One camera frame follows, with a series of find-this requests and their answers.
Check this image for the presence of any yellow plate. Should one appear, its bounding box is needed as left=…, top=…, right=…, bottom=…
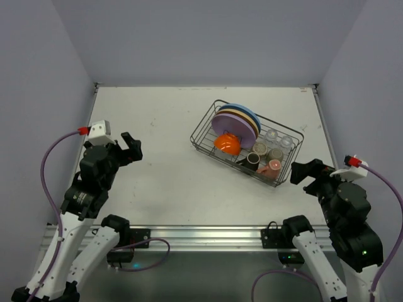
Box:
left=216, top=108, right=261, bottom=138

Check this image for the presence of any orange bowl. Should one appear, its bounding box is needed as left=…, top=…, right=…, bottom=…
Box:
left=213, top=133, right=241, bottom=155

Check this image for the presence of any purple plate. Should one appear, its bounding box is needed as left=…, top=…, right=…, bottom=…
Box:
left=212, top=113, right=256, bottom=148

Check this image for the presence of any blue plate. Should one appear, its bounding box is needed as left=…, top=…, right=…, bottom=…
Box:
left=220, top=103, right=261, bottom=133

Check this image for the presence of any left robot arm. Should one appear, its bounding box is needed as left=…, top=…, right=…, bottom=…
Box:
left=11, top=132, right=143, bottom=301

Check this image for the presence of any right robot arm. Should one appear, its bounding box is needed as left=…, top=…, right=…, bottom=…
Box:
left=281, top=156, right=383, bottom=301

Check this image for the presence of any pink mug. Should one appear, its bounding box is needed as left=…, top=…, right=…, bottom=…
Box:
left=256, top=159, right=281, bottom=180

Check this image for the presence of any grey-green cup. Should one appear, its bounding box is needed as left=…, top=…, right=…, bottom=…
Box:
left=266, top=148, right=284, bottom=162

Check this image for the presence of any clear glass cup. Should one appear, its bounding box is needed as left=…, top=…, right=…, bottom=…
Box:
left=264, top=128, right=278, bottom=148
left=278, top=135, right=293, bottom=155

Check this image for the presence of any beige speckled cup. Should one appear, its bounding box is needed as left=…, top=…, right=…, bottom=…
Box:
left=252, top=142, right=268, bottom=157

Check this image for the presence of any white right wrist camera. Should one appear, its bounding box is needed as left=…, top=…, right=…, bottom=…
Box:
left=330, top=155, right=368, bottom=182

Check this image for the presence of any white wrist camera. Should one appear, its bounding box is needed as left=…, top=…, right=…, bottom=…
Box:
left=330, top=155, right=368, bottom=182
left=88, top=120, right=115, bottom=146

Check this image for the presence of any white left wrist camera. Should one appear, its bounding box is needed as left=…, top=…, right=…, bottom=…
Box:
left=88, top=120, right=115, bottom=146

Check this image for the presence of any black wire dish rack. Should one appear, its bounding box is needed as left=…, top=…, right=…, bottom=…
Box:
left=190, top=99, right=304, bottom=187

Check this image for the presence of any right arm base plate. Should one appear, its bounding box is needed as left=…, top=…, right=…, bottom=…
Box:
left=260, top=221, right=295, bottom=249

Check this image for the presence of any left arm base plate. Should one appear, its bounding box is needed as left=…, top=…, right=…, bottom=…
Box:
left=91, top=226, right=152, bottom=250

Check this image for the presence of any aluminium mounting rail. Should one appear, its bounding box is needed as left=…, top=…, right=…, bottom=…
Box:
left=40, top=225, right=335, bottom=252

